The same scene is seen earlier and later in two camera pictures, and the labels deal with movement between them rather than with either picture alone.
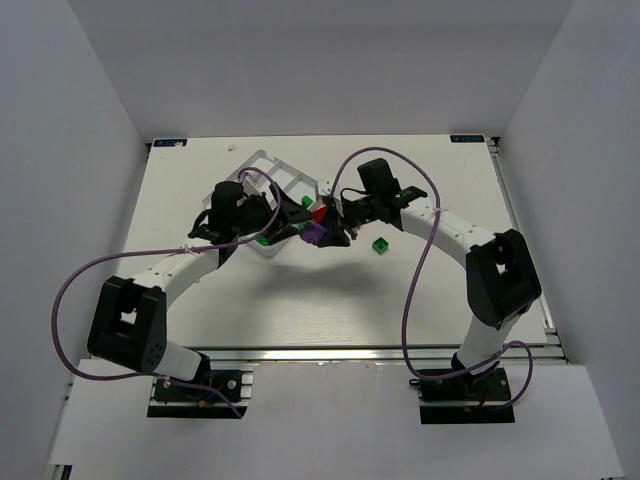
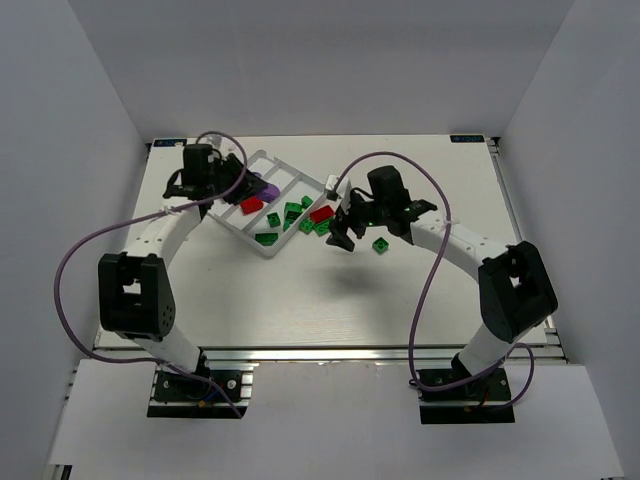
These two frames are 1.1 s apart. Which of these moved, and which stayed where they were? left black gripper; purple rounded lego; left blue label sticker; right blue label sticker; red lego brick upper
Moved: left black gripper; purple rounded lego
Stayed: red lego brick upper; right blue label sticker; left blue label sticker
